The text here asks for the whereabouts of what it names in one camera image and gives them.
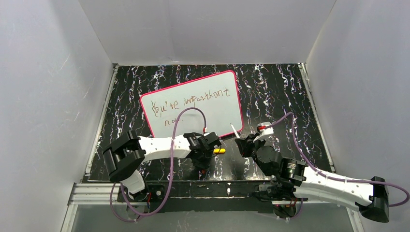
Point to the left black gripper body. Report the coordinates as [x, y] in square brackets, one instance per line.
[211, 141]

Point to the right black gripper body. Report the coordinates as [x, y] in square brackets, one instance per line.
[247, 144]

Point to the white marker pen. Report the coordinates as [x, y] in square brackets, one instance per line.
[235, 131]

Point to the pink framed whiteboard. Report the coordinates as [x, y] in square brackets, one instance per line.
[209, 104]

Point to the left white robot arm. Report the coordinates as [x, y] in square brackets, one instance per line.
[124, 155]

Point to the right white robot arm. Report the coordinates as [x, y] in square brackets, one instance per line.
[369, 197]

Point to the yellow handled screwdriver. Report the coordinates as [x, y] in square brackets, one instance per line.
[217, 151]

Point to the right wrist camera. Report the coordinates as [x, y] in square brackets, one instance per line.
[264, 131]

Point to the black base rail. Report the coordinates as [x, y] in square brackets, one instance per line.
[261, 196]

